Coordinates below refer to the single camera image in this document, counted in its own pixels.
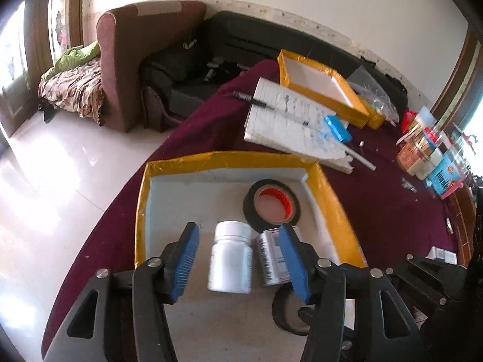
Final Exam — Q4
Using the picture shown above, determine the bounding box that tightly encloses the white pill bottle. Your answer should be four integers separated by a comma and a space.
208, 221, 253, 294

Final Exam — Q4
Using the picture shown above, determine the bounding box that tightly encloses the white blue red box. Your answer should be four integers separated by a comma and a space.
427, 246, 458, 265

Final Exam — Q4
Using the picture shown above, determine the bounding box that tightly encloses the near yellow edged tray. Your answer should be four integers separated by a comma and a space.
134, 151, 367, 361

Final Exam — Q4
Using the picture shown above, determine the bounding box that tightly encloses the yellow edged tray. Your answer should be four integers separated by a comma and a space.
277, 49, 369, 128
134, 151, 367, 361

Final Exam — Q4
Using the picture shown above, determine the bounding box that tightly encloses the black tape roll red core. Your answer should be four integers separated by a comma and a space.
242, 179, 301, 233

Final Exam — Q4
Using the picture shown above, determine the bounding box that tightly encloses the blue cartoon jar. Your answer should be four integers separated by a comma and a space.
428, 148, 468, 198

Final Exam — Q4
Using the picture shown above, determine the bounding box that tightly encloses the white paper tube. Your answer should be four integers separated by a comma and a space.
337, 142, 376, 171

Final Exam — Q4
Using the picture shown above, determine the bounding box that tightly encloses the gold labelled jar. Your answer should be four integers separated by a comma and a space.
396, 122, 442, 181

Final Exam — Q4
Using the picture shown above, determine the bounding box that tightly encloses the small light blue box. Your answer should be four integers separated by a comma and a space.
323, 115, 353, 143

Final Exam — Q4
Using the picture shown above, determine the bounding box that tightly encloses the open paper notebook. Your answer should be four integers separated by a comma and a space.
244, 78, 353, 174

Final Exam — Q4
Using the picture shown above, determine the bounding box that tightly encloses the far yellow edged tray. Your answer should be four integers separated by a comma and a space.
277, 49, 369, 128

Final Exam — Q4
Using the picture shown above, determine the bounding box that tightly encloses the black sofa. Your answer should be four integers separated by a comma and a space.
138, 11, 408, 117

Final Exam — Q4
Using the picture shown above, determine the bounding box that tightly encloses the black pen on notebook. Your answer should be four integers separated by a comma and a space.
232, 91, 275, 110

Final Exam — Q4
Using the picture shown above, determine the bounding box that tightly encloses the patterned blanket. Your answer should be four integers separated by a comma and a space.
38, 57, 106, 126

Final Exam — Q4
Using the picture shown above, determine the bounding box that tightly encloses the clear plastic bag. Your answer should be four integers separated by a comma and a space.
347, 65, 399, 125

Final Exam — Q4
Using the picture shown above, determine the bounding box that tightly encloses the green cloth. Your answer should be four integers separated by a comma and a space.
41, 41, 101, 80

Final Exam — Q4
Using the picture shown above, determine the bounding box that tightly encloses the maroon armchair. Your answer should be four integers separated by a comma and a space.
96, 0, 206, 132

